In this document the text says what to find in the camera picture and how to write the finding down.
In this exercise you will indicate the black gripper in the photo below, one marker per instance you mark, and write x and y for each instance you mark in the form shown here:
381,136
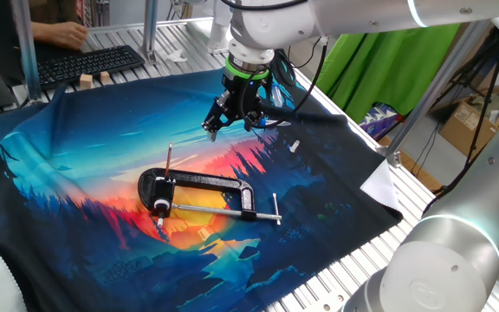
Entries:
243,93

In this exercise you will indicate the red pencil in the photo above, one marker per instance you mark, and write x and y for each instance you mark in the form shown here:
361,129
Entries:
168,160

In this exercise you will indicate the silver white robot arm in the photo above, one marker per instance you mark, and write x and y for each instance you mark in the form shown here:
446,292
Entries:
362,13

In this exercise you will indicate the person's forearm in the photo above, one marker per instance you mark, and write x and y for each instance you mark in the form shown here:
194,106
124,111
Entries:
38,31

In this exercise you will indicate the black pencil sharpener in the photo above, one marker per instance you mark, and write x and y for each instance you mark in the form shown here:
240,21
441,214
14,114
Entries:
164,190

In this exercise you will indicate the person's hand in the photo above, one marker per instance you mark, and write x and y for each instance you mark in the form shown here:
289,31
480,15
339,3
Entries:
65,34

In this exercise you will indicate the large clear plastic tube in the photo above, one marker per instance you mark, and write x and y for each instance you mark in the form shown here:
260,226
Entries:
278,97

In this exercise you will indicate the black C-clamp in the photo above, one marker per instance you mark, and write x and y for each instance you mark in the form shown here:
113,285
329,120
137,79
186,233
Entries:
215,178

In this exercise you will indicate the small white plastic tube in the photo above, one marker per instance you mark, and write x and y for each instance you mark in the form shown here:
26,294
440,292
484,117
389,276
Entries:
294,146

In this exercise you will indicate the small wooden block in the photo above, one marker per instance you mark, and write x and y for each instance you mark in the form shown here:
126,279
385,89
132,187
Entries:
105,78
86,82

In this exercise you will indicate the green cloth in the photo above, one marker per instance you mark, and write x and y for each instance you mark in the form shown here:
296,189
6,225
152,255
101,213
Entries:
384,69

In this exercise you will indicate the black keyboard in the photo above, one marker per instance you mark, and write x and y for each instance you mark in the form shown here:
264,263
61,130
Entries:
85,65

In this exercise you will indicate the sunset forest printed cloth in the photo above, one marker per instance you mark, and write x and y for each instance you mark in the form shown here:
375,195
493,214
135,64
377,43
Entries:
80,173

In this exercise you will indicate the cardboard box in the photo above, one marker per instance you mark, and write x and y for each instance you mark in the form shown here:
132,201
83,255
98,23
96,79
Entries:
466,125

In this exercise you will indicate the black tripod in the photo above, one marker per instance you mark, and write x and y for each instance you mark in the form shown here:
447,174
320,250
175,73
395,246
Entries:
477,69

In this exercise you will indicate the aluminium frame post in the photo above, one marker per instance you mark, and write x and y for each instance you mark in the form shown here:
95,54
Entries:
431,91
150,30
27,52

